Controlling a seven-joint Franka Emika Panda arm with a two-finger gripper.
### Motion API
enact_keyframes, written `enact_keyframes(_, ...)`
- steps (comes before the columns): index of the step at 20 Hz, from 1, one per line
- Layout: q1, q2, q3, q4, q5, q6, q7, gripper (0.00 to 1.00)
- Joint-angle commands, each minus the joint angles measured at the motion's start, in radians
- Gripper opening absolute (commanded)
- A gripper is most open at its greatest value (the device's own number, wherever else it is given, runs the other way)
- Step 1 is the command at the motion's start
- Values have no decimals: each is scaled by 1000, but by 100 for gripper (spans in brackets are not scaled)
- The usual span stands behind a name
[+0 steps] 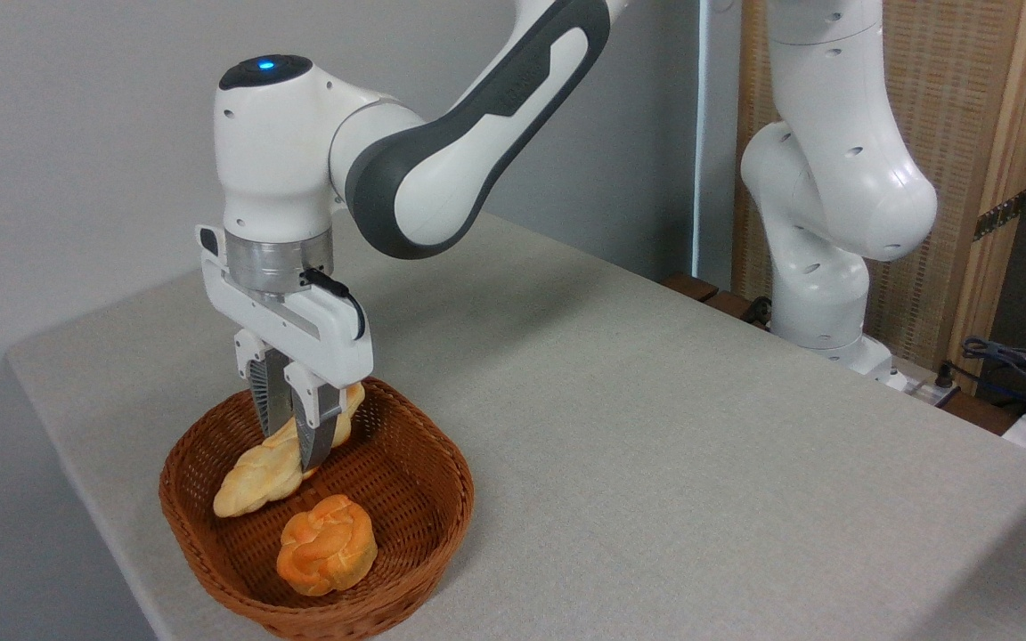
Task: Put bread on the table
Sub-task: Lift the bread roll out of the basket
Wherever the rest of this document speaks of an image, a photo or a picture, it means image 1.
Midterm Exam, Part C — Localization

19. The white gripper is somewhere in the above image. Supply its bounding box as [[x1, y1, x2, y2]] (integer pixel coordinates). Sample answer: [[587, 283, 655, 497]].
[[196, 224, 375, 473]]

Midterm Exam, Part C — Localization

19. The long braided bread loaf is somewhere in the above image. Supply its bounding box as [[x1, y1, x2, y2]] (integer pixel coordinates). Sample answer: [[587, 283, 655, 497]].
[[213, 381, 366, 519]]

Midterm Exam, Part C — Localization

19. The round orange bread roll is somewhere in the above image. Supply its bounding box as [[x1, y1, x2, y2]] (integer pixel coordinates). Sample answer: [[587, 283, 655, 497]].
[[276, 495, 379, 596]]

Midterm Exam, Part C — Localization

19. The brown wicker basket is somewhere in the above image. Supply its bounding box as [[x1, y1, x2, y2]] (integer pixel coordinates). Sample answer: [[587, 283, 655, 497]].
[[159, 376, 476, 641]]

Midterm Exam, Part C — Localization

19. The grey tablecloth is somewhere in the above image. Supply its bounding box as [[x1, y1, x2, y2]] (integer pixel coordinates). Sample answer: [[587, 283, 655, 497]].
[[5, 191, 1026, 641]]

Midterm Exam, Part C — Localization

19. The white vertical partition edge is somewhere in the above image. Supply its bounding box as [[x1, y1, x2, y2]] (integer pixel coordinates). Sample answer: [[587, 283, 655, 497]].
[[691, 0, 712, 279]]

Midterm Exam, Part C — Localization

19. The metal hinge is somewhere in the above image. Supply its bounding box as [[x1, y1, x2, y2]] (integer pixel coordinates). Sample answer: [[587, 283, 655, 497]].
[[973, 190, 1026, 242]]

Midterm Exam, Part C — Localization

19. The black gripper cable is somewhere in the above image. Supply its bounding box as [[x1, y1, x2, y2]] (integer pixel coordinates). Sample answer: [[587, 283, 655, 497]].
[[299, 267, 367, 342]]

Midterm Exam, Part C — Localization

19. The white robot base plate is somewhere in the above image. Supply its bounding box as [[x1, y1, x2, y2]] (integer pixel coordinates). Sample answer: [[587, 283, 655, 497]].
[[885, 356, 961, 407]]

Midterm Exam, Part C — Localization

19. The dark blue cable bundle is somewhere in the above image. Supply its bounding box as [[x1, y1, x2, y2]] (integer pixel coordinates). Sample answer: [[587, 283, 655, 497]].
[[961, 336, 1026, 419]]

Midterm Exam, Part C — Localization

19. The woven wooden frame screen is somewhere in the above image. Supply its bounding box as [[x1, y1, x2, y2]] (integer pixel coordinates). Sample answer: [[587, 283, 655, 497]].
[[732, 0, 1026, 393]]

